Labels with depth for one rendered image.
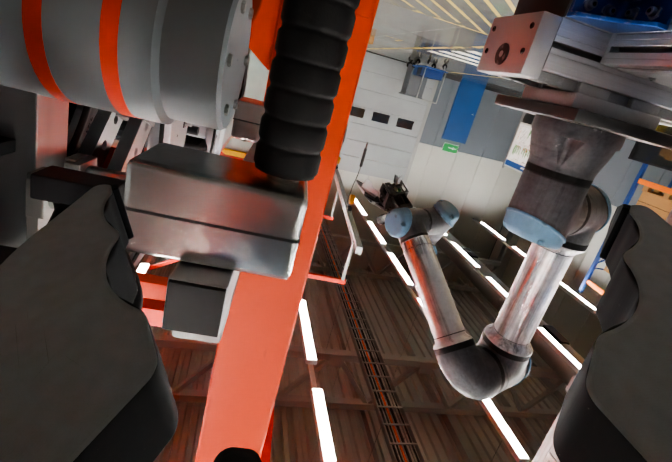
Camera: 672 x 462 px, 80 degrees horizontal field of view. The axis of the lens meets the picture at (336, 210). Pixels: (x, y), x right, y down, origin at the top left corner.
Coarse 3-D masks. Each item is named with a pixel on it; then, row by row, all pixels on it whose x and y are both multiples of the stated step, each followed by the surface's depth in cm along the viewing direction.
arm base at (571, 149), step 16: (544, 128) 71; (560, 128) 68; (576, 128) 67; (592, 128) 66; (544, 144) 71; (560, 144) 69; (576, 144) 68; (592, 144) 67; (608, 144) 67; (528, 160) 76; (544, 160) 72; (560, 160) 70; (576, 160) 69; (592, 160) 68; (608, 160) 70; (560, 176) 71; (576, 176) 70; (592, 176) 71
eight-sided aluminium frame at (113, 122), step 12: (96, 120) 55; (108, 120) 56; (120, 120) 60; (132, 120) 57; (144, 120) 58; (96, 132) 55; (108, 132) 57; (132, 132) 56; (144, 132) 59; (84, 144) 54; (96, 144) 54; (108, 144) 58; (120, 144) 55; (132, 144) 55; (96, 156) 55; (120, 156) 54; (132, 156) 56; (108, 168) 53; (120, 168) 53
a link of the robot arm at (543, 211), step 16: (528, 176) 75; (544, 176) 72; (528, 192) 74; (544, 192) 72; (560, 192) 71; (576, 192) 71; (512, 208) 77; (528, 208) 74; (544, 208) 73; (560, 208) 72; (576, 208) 73; (512, 224) 77; (528, 224) 75; (544, 224) 73; (560, 224) 73; (576, 224) 76; (528, 240) 76; (544, 240) 74; (560, 240) 75
